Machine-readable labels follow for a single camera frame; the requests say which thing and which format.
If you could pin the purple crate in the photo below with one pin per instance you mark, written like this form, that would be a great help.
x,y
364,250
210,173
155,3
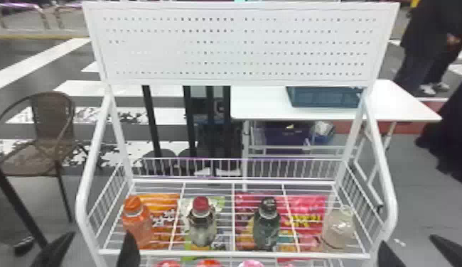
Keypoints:
x,y
287,136

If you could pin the red capped bottle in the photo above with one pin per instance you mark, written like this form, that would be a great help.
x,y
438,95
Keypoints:
x,y
167,264
208,263

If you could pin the person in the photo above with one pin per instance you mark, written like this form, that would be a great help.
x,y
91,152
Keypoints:
x,y
425,37
451,138

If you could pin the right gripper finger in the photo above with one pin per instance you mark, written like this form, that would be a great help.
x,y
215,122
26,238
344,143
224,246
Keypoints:
x,y
386,257
453,251

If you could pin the clear bottle with red cap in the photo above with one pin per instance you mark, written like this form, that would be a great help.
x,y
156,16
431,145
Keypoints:
x,y
202,225

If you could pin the green snack packet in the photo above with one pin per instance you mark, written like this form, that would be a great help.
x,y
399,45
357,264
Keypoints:
x,y
220,203

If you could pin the white side table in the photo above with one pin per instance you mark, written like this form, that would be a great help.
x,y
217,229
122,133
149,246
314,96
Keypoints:
x,y
395,104

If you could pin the pale beige bottle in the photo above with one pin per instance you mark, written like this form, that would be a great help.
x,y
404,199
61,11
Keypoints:
x,y
337,229

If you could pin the black post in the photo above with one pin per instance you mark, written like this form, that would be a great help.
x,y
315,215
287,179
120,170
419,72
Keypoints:
x,y
152,119
190,119

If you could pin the red snack packet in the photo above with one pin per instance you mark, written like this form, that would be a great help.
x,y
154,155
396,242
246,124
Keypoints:
x,y
305,208

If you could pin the orange bottle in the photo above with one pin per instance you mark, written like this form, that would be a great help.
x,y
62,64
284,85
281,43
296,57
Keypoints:
x,y
136,223

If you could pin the blue basket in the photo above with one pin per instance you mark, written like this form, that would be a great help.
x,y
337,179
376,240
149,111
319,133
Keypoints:
x,y
320,97

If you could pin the orange snack packet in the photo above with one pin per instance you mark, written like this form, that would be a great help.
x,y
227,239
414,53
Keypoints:
x,y
162,208

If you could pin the pink capped bottle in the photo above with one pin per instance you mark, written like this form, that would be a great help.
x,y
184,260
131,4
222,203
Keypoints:
x,y
250,263

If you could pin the dark green bottle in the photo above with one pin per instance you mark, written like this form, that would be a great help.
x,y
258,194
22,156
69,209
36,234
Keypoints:
x,y
266,227

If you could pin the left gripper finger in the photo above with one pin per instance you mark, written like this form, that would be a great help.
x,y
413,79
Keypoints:
x,y
129,253
53,249

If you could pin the brown chair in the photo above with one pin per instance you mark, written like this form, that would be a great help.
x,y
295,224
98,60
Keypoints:
x,y
50,123

